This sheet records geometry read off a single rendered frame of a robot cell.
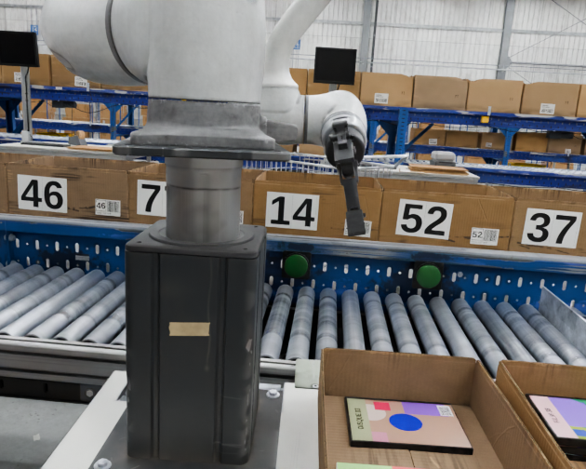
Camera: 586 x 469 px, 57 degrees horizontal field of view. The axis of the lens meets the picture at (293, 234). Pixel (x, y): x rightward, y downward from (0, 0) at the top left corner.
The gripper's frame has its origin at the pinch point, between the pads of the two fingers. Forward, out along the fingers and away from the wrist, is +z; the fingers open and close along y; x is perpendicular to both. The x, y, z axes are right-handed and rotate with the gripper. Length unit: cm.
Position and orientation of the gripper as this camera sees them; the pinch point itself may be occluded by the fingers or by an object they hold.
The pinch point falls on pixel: (350, 195)
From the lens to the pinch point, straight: 87.5
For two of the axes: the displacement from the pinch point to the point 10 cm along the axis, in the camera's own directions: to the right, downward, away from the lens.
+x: 9.8, -1.5, -1.4
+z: -0.3, 5.5, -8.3
